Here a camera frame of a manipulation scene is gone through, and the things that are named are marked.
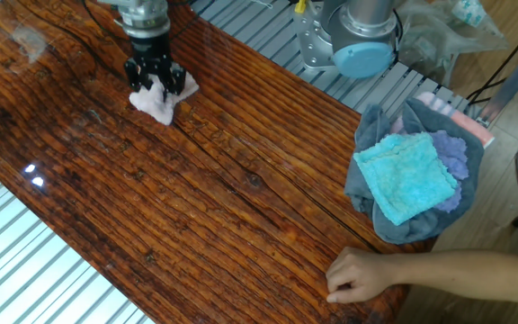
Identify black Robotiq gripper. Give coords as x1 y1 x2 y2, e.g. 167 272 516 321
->
123 31 188 104

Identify pale pink fluffy cloth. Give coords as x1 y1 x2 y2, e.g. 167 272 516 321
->
128 71 201 127

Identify person's bare forearm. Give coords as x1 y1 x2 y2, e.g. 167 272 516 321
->
388 248 518 315

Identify turquoise fluffy cloth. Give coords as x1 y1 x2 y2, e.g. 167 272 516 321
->
353 131 459 227

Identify purple fluffy cloth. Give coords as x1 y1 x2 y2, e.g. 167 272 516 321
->
428 130 470 214

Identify pink striped cloth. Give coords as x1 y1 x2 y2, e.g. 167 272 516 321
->
389 91 496 149

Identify person's bare hand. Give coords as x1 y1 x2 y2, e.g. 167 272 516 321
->
325 246 398 305

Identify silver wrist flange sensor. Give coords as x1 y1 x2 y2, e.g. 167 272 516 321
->
112 0 172 41

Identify glossy wood grain table cover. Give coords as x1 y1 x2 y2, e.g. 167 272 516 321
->
0 0 436 324

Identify clear plastic bag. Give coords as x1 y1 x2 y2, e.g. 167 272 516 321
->
393 0 510 87

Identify grey towel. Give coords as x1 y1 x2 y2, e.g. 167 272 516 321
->
344 97 486 246

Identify teal printed packet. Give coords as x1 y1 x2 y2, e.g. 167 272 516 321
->
451 0 487 29

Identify black wall cables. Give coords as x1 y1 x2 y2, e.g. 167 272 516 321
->
464 12 518 107

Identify aluminium frame post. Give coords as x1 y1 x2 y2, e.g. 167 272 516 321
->
475 40 518 128

